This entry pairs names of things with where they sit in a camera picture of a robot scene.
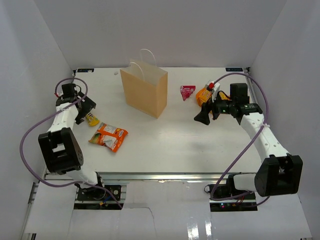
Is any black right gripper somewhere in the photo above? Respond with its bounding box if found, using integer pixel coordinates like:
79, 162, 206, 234
194, 90, 236, 125

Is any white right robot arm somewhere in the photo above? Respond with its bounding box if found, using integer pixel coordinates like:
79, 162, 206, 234
194, 82, 303, 200

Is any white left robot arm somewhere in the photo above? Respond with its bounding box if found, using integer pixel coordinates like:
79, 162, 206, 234
38, 83, 106, 200

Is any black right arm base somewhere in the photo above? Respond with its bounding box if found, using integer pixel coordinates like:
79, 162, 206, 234
209, 184, 258, 213

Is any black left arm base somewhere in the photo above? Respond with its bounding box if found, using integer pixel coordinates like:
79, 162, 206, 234
74, 184, 123, 210

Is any orange yellow candy bag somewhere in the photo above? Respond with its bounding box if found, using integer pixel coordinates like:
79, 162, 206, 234
195, 85, 231, 107

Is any red snack packet near bag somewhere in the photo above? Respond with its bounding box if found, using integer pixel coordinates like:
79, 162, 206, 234
180, 85, 196, 101

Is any orange Fox's candy bag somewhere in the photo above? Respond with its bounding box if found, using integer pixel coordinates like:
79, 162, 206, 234
88, 122, 128, 153

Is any brown paper bag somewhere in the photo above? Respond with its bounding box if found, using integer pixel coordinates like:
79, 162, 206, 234
120, 48, 168, 119

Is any yellow M&M's packet on table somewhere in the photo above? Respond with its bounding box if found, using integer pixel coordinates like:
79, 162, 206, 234
85, 112, 100, 127

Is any blue label left corner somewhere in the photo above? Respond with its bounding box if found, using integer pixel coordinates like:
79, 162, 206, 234
76, 68, 95, 73

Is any blue label corner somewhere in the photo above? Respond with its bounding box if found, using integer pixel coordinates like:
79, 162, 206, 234
76, 68, 95, 73
225, 67, 243, 72

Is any blue label right corner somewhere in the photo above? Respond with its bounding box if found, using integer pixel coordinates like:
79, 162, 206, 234
225, 67, 243, 72

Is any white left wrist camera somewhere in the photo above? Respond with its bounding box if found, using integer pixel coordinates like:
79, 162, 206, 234
56, 94, 75, 103

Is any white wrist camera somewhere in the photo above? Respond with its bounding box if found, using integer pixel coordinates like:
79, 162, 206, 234
206, 81, 220, 102
56, 94, 75, 103

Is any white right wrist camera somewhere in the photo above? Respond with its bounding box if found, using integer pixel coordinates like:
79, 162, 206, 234
206, 81, 220, 102

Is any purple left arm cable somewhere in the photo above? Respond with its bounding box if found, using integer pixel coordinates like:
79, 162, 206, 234
19, 77, 123, 210

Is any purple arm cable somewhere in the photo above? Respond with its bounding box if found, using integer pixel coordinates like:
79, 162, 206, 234
209, 72, 271, 207
19, 77, 123, 210

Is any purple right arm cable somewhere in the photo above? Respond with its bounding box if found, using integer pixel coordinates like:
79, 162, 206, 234
209, 72, 271, 207

